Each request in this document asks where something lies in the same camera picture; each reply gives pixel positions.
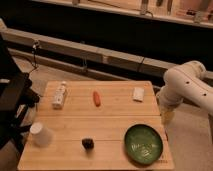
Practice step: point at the pale yellow gripper tool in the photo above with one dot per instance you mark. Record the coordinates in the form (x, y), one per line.
(167, 115)

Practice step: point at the white ceramic cup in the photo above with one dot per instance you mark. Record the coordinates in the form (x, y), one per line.
(42, 136)

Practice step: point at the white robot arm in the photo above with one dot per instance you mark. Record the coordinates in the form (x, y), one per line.
(184, 82)

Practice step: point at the green ceramic plate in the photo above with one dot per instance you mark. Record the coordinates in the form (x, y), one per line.
(143, 144)

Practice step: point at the black eraser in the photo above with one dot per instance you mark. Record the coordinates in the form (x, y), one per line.
(88, 143)

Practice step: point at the white rectangular block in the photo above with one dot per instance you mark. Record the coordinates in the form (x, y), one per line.
(138, 94)

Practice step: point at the orange carrot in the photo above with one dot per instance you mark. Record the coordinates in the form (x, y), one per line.
(96, 99)

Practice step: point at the white plastic bottle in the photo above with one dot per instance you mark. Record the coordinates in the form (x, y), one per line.
(60, 96)

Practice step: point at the black chair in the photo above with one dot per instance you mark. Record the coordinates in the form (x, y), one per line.
(16, 96)

